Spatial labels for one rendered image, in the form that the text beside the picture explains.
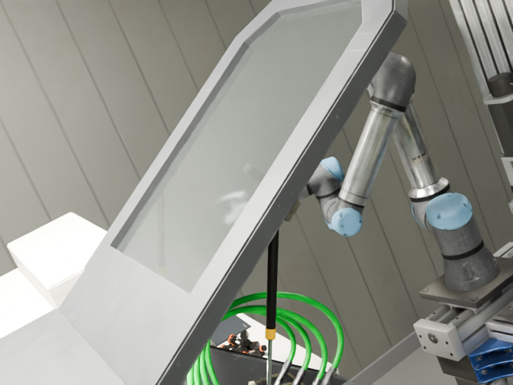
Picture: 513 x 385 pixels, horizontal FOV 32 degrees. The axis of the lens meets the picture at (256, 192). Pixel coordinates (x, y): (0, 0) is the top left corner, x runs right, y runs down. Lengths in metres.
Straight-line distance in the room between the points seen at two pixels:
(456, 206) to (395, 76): 0.38
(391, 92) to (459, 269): 0.51
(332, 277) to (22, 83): 1.65
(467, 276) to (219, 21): 1.85
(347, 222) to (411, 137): 0.32
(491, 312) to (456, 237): 0.23
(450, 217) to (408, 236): 2.03
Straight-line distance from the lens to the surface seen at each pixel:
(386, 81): 2.32
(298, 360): 2.59
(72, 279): 2.17
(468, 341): 2.46
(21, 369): 1.90
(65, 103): 3.57
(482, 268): 2.46
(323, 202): 2.47
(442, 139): 4.55
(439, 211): 2.42
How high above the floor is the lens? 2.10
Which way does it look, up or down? 15 degrees down
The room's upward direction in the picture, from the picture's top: 23 degrees counter-clockwise
